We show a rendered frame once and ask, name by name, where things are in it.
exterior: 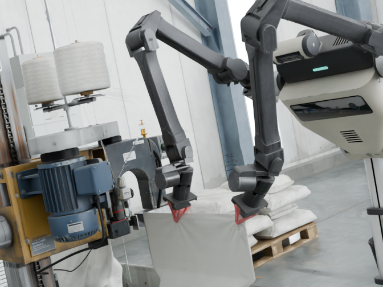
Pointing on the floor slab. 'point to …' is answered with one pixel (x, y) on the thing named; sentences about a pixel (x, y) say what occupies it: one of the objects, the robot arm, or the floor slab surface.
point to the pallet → (268, 246)
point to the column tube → (16, 124)
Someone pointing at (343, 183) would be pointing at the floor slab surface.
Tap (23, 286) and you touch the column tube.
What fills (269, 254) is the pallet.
